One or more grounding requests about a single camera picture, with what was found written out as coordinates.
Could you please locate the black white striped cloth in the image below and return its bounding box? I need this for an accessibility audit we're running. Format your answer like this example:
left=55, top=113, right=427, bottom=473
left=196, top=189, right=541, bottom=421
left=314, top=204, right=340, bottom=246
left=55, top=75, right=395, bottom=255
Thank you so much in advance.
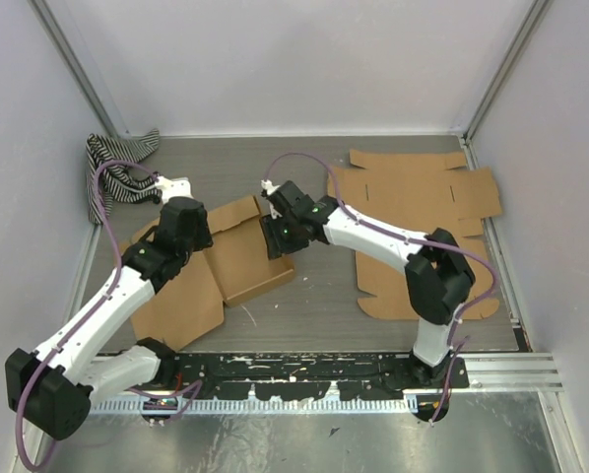
left=86, top=128, right=161, bottom=225

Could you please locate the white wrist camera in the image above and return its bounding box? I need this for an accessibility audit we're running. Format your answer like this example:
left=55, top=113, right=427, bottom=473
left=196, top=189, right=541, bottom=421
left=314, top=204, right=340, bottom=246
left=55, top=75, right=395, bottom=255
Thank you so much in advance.
left=154, top=175, right=193, bottom=204
left=260, top=178, right=282, bottom=219

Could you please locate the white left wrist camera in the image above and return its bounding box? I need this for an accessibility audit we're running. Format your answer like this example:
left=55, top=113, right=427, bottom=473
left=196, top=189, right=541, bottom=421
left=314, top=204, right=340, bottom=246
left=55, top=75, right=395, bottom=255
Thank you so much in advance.
left=154, top=175, right=193, bottom=204

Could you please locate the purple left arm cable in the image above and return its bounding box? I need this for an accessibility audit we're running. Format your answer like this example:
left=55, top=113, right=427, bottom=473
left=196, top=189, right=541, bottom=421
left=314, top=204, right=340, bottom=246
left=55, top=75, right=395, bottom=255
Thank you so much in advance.
left=14, top=161, right=207, bottom=468

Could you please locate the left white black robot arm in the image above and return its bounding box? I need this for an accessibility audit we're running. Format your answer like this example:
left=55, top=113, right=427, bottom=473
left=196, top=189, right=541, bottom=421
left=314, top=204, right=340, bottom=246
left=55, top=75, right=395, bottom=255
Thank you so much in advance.
left=5, top=197, right=213, bottom=440

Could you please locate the brown cardboard box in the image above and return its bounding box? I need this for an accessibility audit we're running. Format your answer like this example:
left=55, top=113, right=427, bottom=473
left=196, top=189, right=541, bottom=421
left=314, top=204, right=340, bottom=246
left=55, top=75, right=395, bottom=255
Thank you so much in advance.
left=130, top=195, right=295, bottom=351

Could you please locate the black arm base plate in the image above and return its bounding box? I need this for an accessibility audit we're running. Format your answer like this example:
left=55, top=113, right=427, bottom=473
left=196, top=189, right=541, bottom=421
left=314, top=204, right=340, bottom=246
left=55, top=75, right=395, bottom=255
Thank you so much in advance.
left=138, top=352, right=447, bottom=401

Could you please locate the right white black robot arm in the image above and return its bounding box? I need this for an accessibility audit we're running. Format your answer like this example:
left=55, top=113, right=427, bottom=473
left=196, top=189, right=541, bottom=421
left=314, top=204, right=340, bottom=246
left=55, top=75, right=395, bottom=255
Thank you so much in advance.
left=261, top=179, right=476, bottom=389

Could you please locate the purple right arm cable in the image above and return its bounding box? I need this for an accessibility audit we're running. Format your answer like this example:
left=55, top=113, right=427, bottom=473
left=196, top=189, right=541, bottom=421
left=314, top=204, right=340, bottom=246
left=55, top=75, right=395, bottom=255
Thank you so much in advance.
left=264, top=152, right=500, bottom=427

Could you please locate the right aluminium corner post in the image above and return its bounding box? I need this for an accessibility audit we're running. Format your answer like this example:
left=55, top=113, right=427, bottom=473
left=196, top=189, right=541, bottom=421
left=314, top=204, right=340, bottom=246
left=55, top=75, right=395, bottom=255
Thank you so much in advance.
left=462, top=0, right=554, bottom=144

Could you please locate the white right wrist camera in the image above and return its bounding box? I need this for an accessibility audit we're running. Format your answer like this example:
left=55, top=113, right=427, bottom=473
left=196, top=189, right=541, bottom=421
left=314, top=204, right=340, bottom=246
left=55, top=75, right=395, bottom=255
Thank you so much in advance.
left=260, top=178, right=282, bottom=219

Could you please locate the slotted grey cable duct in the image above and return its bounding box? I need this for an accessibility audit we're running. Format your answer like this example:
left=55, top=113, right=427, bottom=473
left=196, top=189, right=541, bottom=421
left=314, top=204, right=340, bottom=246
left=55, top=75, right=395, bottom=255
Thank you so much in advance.
left=92, top=394, right=418, bottom=416

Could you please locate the aluminium corner post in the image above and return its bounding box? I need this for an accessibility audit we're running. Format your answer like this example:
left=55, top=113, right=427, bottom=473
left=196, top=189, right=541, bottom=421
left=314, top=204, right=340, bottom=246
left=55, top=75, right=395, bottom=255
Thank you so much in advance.
left=29, top=0, right=132, bottom=138
left=462, top=0, right=554, bottom=144

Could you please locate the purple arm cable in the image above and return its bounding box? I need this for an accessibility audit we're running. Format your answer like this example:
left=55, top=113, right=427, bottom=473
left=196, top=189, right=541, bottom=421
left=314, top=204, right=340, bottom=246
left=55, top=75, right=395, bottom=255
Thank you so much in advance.
left=14, top=161, right=207, bottom=468
left=264, top=152, right=500, bottom=427

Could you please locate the aluminium front rail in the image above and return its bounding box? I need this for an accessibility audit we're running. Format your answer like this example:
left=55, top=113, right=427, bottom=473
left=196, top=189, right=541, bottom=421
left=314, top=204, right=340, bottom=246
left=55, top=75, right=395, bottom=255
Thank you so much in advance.
left=27, top=352, right=564, bottom=396

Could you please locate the left aluminium corner post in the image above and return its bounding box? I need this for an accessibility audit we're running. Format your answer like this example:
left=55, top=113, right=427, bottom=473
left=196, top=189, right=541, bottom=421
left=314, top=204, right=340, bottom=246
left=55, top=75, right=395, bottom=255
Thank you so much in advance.
left=29, top=0, right=132, bottom=138

